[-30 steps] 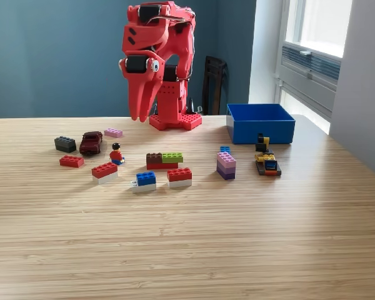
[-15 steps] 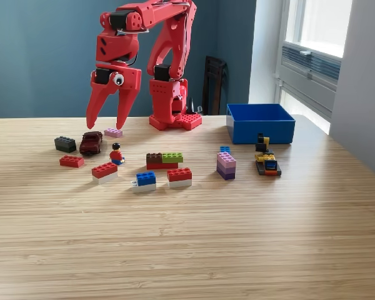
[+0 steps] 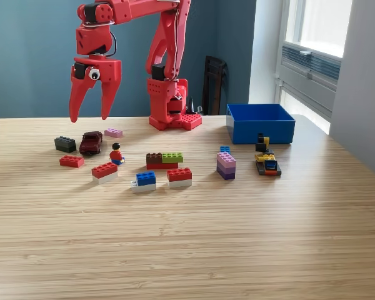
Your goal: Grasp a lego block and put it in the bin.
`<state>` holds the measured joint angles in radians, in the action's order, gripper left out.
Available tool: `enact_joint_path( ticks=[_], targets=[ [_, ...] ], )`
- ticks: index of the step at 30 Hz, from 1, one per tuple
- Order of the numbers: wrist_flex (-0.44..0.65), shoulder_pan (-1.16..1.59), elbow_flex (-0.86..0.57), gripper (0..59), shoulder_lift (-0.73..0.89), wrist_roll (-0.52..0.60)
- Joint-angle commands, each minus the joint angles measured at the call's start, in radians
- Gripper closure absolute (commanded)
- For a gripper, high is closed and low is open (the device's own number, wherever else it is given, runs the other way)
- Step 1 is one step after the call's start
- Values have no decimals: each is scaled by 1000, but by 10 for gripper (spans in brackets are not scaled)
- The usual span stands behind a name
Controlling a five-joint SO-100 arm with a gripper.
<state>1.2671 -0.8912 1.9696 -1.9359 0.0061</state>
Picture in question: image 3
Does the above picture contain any dark folded chair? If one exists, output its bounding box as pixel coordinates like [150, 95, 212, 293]
[201, 55, 229, 116]

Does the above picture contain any pink and purple brick stack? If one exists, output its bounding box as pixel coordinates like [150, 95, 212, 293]
[216, 151, 238, 181]

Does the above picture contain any blue plastic bin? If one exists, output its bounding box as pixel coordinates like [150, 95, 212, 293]
[226, 103, 296, 145]

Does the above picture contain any small yellow toy digger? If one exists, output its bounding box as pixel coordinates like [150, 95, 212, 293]
[254, 132, 283, 176]

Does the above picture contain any grey window vent grille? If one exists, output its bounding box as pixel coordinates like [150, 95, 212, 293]
[281, 43, 343, 84]

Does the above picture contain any blue and white brick stack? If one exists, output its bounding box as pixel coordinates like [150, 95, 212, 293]
[130, 171, 158, 193]

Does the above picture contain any toy figure red shirt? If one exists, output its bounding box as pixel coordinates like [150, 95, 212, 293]
[109, 142, 126, 166]

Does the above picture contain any red and white brick stack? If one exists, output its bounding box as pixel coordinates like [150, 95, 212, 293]
[166, 167, 193, 189]
[91, 161, 119, 184]

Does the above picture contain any brown green red brick stack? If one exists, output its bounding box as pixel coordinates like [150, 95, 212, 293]
[146, 152, 184, 171]

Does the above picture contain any dark grey building brick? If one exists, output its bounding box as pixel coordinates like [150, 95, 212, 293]
[54, 136, 78, 154]

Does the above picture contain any dark red toy car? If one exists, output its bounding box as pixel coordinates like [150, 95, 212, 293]
[79, 131, 104, 156]

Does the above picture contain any pink flat building brick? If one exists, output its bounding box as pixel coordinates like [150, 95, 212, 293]
[104, 127, 124, 139]

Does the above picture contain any red building brick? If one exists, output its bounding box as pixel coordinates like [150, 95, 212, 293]
[59, 154, 85, 169]

